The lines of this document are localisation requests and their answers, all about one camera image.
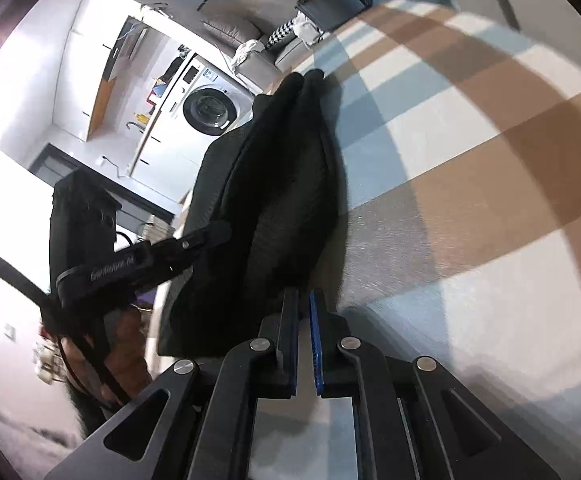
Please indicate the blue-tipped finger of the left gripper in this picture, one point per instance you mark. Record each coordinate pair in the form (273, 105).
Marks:
(198, 242)

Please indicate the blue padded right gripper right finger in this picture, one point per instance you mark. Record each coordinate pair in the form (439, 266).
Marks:
(333, 371)

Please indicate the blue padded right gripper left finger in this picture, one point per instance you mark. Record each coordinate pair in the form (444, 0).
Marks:
(282, 329)

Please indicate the black knit sweater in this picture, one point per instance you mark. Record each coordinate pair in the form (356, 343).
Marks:
(275, 182)

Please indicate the dark glass door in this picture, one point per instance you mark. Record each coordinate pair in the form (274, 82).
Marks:
(135, 212)

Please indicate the white front-load washing machine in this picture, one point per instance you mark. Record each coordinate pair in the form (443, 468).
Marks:
(201, 105)

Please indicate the grey sofa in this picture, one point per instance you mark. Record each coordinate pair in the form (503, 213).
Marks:
(245, 42)

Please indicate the black white checkered pillow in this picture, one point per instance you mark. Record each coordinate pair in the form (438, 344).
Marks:
(280, 36)

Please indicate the brown blue checkered bed cover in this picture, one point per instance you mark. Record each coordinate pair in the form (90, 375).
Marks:
(458, 146)

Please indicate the black rice cooker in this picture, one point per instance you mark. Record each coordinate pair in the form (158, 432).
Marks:
(328, 15)

